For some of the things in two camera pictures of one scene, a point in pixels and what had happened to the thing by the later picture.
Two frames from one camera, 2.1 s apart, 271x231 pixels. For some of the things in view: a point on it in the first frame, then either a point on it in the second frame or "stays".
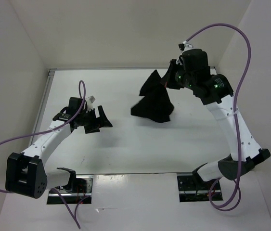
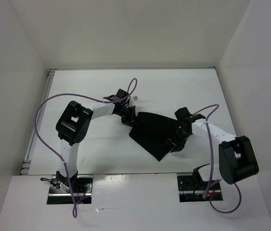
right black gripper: [167, 78] to [179, 145]
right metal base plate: [192, 188] stays
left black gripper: [96, 122] to [131, 119]
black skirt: [156, 104] to [155, 132]
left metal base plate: [83, 187] stays
